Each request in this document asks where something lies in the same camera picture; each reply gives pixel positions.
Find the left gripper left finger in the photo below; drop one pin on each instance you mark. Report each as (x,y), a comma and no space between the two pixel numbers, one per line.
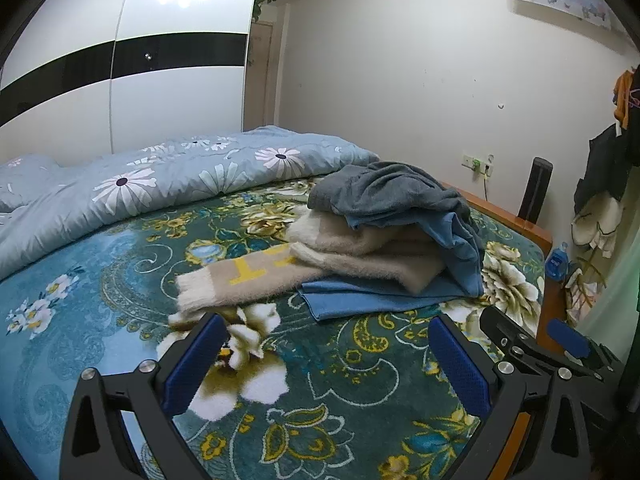
(96,442)

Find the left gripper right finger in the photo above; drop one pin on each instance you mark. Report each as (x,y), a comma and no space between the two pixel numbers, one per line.
(532,425)

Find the grey knit sweater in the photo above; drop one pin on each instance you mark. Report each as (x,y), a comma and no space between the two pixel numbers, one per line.
(384,189)

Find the hanging clothes rack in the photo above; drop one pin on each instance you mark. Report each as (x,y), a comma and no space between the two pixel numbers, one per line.
(599,198)

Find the wooden bed footboard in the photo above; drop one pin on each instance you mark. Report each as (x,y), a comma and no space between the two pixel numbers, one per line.
(525,239)

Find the blue folded garment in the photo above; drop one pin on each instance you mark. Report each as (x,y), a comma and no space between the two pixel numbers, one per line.
(340,296)

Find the blue bottle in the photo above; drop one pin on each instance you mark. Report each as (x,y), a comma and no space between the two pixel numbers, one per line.
(556,265)

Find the black chair back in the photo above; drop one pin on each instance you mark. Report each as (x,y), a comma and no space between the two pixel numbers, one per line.
(536,190)

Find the teal floral bed blanket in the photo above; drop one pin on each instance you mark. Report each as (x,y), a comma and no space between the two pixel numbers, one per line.
(355,398)

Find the beige fluffy sweater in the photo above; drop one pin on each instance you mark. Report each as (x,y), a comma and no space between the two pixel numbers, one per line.
(317,245)

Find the light blue floral duvet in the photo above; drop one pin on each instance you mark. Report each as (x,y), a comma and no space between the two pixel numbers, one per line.
(45,206)

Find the white black sliding wardrobe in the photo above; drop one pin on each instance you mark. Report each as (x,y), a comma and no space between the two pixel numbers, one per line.
(84,78)

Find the wooden door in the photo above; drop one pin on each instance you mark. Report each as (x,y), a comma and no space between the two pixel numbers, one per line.
(257,84)

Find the wall power outlet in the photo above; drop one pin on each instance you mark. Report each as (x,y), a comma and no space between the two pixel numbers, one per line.
(477,165)

